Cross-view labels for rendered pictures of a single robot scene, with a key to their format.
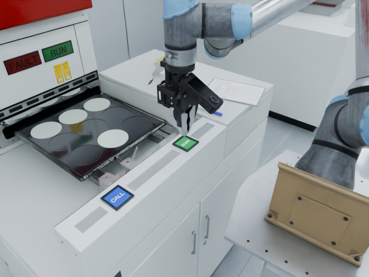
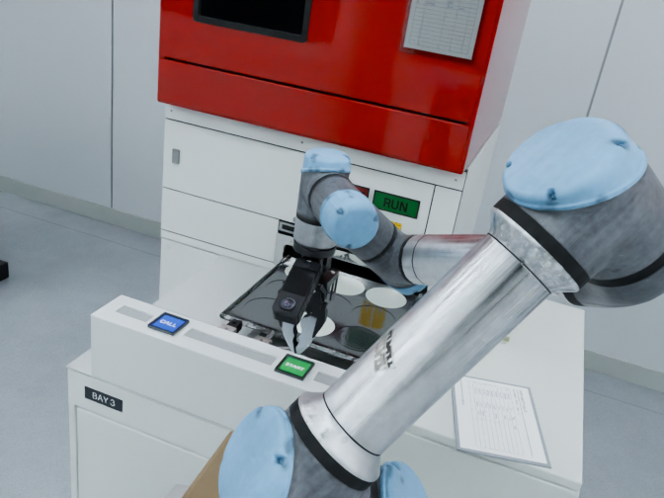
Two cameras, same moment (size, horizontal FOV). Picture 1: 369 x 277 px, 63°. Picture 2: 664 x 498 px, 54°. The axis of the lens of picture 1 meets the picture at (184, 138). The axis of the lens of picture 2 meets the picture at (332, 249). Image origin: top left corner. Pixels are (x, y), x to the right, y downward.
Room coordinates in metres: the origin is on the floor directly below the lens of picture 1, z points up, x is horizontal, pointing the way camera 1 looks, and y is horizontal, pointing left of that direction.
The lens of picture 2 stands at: (0.36, -0.92, 1.64)
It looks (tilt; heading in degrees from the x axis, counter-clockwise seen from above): 24 degrees down; 69
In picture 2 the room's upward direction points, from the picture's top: 9 degrees clockwise
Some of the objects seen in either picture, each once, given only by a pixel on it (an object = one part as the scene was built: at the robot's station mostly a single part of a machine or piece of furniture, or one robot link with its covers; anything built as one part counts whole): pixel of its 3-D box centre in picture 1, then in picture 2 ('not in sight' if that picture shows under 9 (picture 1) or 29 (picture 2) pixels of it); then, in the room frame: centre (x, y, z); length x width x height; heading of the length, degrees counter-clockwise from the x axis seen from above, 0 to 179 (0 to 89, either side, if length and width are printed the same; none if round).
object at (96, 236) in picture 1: (157, 186); (228, 377); (0.58, 0.07, 0.89); 0.55 x 0.09 x 0.14; 142
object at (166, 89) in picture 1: (178, 84); (311, 272); (0.69, 0.02, 1.14); 0.09 x 0.08 x 0.12; 52
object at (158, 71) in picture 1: (161, 75); not in sight; (0.98, 0.08, 1.03); 0.06 x 0.04 x 0.13; 52
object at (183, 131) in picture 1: (176, 122); (294, 324); (0.68, 0.02, 1.04); 0.06 x 0.03 x 0.09; 52
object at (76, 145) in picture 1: (91, 127); (329, 303); (0.86, 0.32, 0.90); 0.34 x 0.34 x 0.01; 52
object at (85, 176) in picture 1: (128, 147); (298, 341); (0.74, 0.18, 0.90); 0.38 x 0.01 x 0.01; 142
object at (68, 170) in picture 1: (45, 154); (259, 283); (0.71, 0.43, 0.90); 0.37 x 0.01 x 0.01; 52
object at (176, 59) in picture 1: (179, 55); (315, 230); (0.69, 0.01, 1.22); 0.08 x 0.08 x 0.05
